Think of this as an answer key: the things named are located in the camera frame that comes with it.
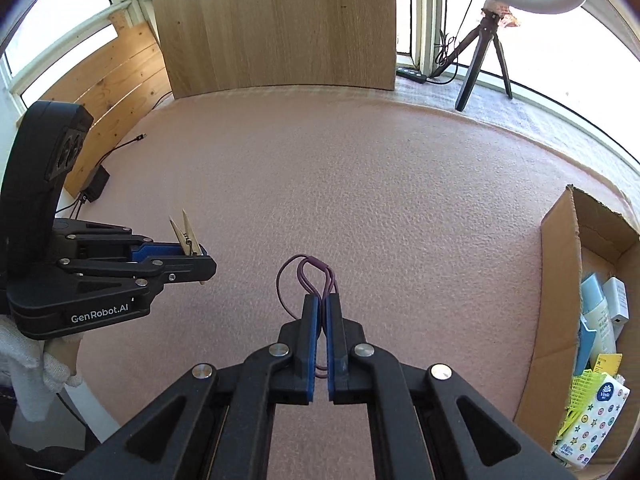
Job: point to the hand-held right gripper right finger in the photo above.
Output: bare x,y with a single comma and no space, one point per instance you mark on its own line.
333,355

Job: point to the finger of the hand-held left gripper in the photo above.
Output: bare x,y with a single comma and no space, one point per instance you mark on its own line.
190,268
160,250

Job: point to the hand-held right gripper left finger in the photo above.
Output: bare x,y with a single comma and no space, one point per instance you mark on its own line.
311,355

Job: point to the wooden clothespin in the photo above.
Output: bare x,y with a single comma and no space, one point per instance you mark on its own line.
186,235

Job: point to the purple rubber band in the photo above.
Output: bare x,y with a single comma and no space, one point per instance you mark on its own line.
315,261

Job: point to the cardboard box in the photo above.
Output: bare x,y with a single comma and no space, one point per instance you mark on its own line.
555,285

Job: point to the blue plastic phone stand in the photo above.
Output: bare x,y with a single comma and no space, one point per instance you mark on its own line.
585,345

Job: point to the printed tissue pack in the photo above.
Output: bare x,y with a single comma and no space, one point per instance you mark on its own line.
595,425

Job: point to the person's left hand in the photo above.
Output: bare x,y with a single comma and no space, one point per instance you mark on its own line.
20,355

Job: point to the black adapter box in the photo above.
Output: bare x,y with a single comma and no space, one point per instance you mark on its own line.
97,182

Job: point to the pine plank panel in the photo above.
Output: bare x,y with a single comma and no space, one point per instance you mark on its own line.
125,85

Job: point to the pink blanket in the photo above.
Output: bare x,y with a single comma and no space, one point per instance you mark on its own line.
350,185

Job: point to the yellow shuttlecock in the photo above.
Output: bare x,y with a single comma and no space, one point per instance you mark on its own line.
582,385

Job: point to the light wooden board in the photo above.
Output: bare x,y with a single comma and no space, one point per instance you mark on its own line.
280,25

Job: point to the light blue tube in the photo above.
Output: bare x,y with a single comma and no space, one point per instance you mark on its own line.
597,315

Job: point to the black power strip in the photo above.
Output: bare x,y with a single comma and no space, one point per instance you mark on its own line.
412,74

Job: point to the black tripod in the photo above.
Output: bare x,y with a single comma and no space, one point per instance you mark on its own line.
470,85

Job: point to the grey checked cloth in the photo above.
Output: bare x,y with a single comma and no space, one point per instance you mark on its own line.
550,125

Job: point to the red patterned wrap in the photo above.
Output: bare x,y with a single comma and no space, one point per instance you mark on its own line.
502,12

